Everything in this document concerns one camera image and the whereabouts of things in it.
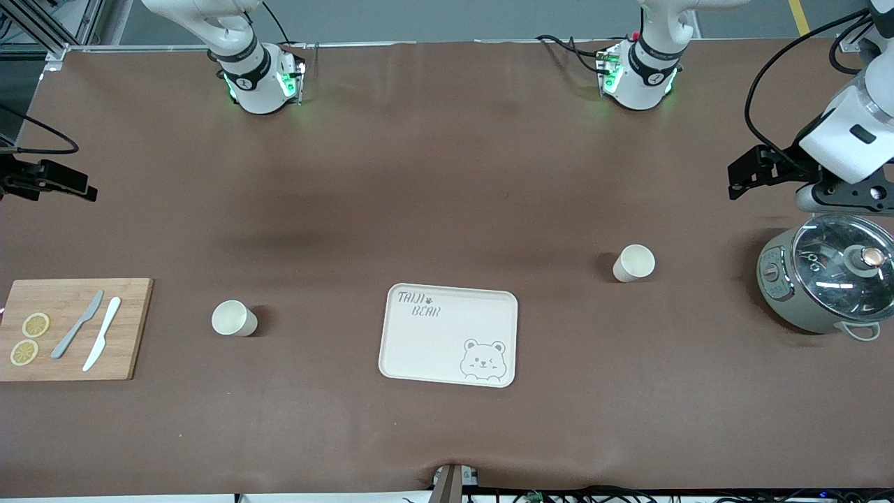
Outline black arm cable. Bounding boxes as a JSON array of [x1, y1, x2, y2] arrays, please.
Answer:
[[743, 7, 874, 151], [0, 103, 80, 156]]

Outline glass pot lid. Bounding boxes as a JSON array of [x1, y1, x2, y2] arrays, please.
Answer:
[[791, 214, 894, 322]]

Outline cream bear print tray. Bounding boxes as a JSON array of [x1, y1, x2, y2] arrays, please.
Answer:
[[378, 283, 519, 388]]

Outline black base cables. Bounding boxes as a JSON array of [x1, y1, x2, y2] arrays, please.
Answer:
[[536, 34, 619, 76]]

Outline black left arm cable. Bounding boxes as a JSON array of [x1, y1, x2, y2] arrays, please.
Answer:
[[743, 7, 874, 151]]

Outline white plastic knife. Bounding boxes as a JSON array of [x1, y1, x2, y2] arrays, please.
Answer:
[[82, 296, 122, 372]]

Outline grey plastic knife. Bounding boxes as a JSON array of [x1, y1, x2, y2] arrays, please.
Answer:
[[50, 290, 105, 360]]

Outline aluminium frame profile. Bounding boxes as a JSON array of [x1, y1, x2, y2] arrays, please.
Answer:
[[0, 0, 107, 72], [835, 0, 894, 55]]

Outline white IKEA cup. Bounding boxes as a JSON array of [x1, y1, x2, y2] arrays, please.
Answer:
[[212, 300, 258, 337], [613, 244, 657, 284]]

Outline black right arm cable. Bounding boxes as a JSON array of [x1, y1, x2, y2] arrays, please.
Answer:
[[0, 103, 80, 156]]

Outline wooden cutting board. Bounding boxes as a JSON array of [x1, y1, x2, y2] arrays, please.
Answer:
[[0, 278, 154, 382]]

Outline grey electric pot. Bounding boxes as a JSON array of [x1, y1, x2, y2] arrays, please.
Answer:
[[756, 213, 894, 342]]

